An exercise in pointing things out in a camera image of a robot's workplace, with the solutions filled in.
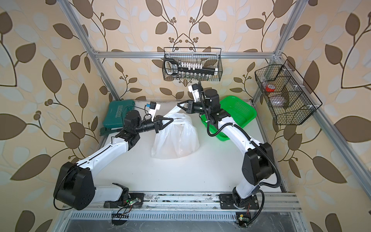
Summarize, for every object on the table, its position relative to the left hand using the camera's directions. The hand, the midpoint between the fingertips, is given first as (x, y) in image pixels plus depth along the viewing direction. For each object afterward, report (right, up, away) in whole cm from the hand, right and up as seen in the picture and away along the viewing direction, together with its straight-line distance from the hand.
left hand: (169, 118), depth 73 cm
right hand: (+4, +7, +2) cm, 9 cm away
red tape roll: (+56, +17, +8) cm, 59 cm away
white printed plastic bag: (+4, -12, +9) cm, 16 cm away
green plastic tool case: (-45, +2, +33) cm, 56 cm away
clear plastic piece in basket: (+60, +10, +7) cm, 61 cm away
